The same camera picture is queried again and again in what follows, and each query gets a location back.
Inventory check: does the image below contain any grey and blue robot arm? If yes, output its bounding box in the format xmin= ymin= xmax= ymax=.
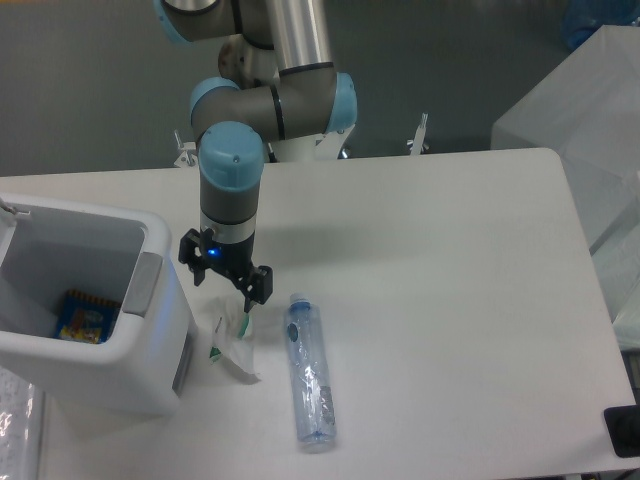
xmin=154 ymin=1 xmax=357 ymax=312

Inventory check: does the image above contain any black device at table edge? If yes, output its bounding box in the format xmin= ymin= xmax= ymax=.
xmin=604 ymin=405 xmax=640 ymax=458

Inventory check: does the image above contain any blue yellow snack packet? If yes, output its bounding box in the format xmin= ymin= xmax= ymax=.
xmin=53 ymin=289 xmax=121 ymax=345

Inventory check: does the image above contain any metal table clamp bolt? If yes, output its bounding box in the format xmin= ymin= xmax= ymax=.
xmin=406 ymin=112 xmax=429 ymax=156

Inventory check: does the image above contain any blue water jug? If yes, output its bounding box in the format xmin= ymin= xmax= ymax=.
xmin=560 ymin=0 xmax=639 ymax=51

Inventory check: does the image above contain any white trash can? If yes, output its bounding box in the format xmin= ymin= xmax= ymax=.
xmin=1 ymin=193 xmax=196 ymax=415

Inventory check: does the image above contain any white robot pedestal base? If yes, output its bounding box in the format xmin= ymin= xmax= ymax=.
xmin=173 ymin=42 xmax=357 ymax=168

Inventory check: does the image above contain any white green wrapper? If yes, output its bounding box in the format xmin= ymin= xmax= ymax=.
xmin=209 ymin=295 xmax=261 ymax=384

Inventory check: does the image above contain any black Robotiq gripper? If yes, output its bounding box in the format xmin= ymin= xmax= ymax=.
xmin=178 ymin=229 xmax=273 ymax=313

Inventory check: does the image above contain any frosted plastic storage box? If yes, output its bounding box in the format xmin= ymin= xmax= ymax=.
xmin=490 ymin=24 xmax=640 ymax=256

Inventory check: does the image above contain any clear blue plastic bottle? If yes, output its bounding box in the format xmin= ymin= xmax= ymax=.
xmin=283 ymin=293 xmax=337 ymax=453

